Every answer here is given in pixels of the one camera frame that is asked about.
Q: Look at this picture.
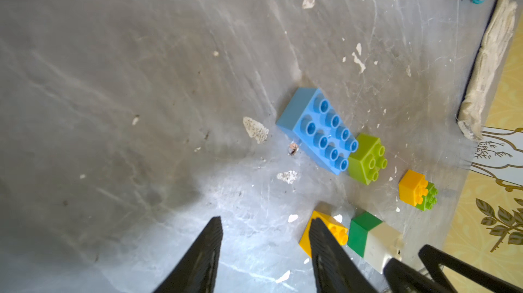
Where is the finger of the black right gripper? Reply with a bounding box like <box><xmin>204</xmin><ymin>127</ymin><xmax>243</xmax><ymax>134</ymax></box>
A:
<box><xmin>418</xmin><ymin>245</ymin><xmax>522</xmax><ymax>292</ymax></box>
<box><xmin>384</xmin><ymin>259</ymin><xmax>449</xmax><ymax>292</ymax></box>

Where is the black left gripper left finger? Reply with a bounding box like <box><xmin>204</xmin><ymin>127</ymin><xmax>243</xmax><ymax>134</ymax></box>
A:
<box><xmin>155</xmin><ymin>216</ymin><xmax>223</xmax><ymax>292</ymax></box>

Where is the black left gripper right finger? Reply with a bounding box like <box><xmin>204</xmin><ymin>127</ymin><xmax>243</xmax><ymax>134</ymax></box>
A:
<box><xmin>309</xmin><ymin>218</ymin><xmax>376</xmax><ymax>292</ymax></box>

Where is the yellow lego brick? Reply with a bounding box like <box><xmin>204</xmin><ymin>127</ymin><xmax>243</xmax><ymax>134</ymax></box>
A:
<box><xmin>299</xmin><ymin>211</ymin><xmax>349</xmax><ymax>258</ymax></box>

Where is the dark green lego brick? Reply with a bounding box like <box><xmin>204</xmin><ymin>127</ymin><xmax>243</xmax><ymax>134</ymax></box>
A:
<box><xmin>347</xmin><ymin>211</ymin><xmax>383</xmax><ymax>258</ymax></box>

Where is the lime green lego brick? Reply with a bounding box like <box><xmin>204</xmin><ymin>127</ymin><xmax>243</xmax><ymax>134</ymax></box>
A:
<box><xmin>348</xmin><ymin>133</ymin><xmax>388</xmax><ymax>185</ymax></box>

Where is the large blue lego brick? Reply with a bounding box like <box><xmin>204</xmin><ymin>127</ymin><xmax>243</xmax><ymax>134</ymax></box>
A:
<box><xmin>276</xmin><ymin>87</ymin><xmax>358</xmax><ymax>175</ymax></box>

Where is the small green lego brick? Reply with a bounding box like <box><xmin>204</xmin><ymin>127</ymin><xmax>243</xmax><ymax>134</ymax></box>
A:
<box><xmin>415</xmin><ymin>182</ymin><xmax>439</xmax><ymax>211</ymax></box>

